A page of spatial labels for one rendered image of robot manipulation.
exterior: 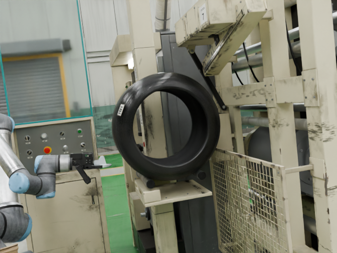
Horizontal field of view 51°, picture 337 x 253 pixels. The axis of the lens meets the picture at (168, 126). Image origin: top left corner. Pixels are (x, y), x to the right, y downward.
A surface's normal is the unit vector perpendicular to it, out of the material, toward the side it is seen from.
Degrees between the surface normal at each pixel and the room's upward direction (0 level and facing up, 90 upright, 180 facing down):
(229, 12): 90
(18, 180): 71
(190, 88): 81
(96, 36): 90
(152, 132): 90
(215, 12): 90
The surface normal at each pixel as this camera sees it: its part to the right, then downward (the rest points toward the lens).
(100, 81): 0.15, 0.05
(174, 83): 0.23, -0.15
